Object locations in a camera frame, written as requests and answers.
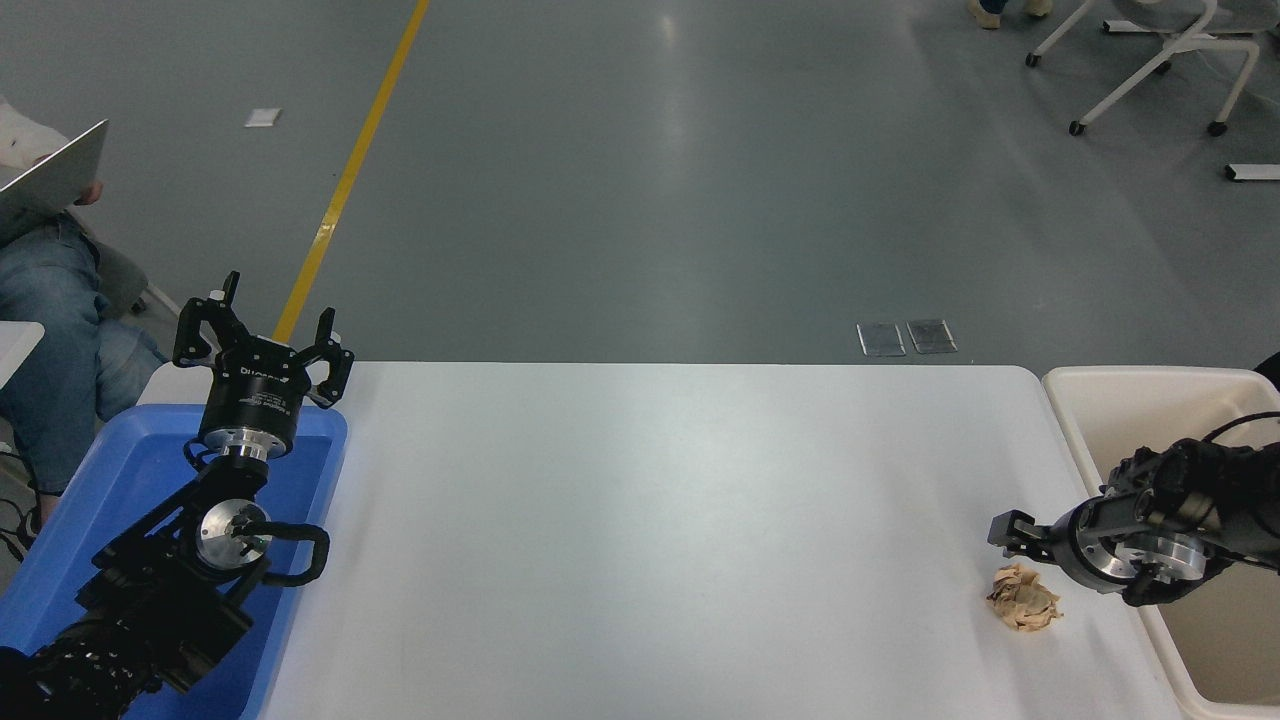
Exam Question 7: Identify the white wheeled chair frame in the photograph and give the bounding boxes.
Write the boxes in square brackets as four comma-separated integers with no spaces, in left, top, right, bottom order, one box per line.
[1025,0,1280,138]

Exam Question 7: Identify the grey office chair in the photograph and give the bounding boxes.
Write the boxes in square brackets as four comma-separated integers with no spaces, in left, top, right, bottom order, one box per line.
[70,210,187,321]

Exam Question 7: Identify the silver laptop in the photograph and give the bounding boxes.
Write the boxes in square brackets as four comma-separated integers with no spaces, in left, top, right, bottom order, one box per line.
[0,118,109,246]

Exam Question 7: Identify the walking person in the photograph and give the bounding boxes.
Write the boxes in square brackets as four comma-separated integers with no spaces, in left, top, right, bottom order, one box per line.
[965,0,1053,30]

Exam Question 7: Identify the seated person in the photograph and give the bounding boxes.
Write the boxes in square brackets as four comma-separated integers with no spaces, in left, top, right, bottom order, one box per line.
[0,95,171,498]

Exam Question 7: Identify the black cables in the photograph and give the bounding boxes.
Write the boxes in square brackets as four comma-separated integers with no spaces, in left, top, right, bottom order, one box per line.
[0,445,46,563]

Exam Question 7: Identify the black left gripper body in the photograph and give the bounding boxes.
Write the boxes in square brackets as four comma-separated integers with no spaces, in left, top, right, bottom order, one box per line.
[197,335,307,443]

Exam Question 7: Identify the blue plastic tray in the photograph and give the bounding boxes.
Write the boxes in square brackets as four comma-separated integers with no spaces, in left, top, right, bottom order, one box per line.
[0,403,349,720]

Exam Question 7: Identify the large pale bin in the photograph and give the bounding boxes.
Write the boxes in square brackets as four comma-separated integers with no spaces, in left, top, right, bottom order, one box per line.
[1042,365,1280,720]

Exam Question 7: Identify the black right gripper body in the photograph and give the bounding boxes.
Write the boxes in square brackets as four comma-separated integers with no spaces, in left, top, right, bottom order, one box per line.
[1050,497,1114,593]

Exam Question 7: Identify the white side table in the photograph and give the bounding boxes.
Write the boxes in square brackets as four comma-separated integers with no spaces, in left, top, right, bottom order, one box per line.
[0,320,47,391]

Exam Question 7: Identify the tan paper ball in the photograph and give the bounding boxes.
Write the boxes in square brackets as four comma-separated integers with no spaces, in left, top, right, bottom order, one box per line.
[987,563,1064,632]

